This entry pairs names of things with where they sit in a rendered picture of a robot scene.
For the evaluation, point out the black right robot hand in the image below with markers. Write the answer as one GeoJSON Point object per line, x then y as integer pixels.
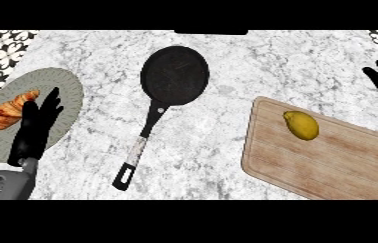
{"type": "Point", "coordinates": [372, 74]}

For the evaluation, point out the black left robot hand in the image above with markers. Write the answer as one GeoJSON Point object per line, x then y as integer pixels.
{"type": "Point", "coordinates": [33, 130]}

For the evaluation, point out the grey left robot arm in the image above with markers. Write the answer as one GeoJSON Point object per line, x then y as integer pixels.
{"type": "Point", "coordinates": [16, 183]}

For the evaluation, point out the yellow lemon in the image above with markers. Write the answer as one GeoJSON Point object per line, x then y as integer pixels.
{"type": "Point", "coordinates": [301, 125]}

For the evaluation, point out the wooden cutting board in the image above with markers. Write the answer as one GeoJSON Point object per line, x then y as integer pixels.
{"type": "Point", "coordinates": [315, 160]}

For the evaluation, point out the black frying pan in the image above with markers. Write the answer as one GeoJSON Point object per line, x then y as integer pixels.
{"type": "Point", "coordinates": [173, 76]}

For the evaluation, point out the golden croissant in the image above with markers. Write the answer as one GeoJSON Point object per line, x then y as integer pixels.
{"type": "Point", "coordinates": [12, 108]}

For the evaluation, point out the grey round plate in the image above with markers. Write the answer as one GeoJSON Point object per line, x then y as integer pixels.
{"type": "Point", "coordinates": [53, 87]}

